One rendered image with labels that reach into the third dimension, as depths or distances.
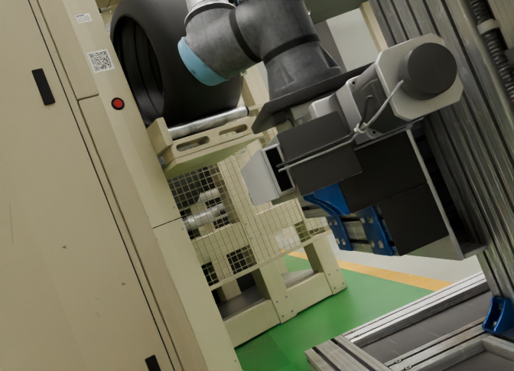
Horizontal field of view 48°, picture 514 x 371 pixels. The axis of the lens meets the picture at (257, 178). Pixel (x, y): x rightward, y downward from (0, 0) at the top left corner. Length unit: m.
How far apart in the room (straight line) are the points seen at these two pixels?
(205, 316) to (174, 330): 0.78
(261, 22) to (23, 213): 0.57
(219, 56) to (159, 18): 0.88
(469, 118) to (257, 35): 0.43
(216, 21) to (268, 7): 0.12
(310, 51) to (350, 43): 11.01
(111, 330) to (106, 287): 0.08
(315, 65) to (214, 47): 0.21
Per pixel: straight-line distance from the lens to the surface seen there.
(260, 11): 1.10
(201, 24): 1.17
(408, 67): 0.65
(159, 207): 1.97
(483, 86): 0.83
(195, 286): 1.98
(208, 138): 1.99
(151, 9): 2.03
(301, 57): 1.06
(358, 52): 12.07
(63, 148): 1.20
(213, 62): 1.14
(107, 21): 2.60
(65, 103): 1.23
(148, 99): 2.46
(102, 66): 2.06
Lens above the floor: 0.56
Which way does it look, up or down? 2 degrees up
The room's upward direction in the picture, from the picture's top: 22 degrees counter-clockwise
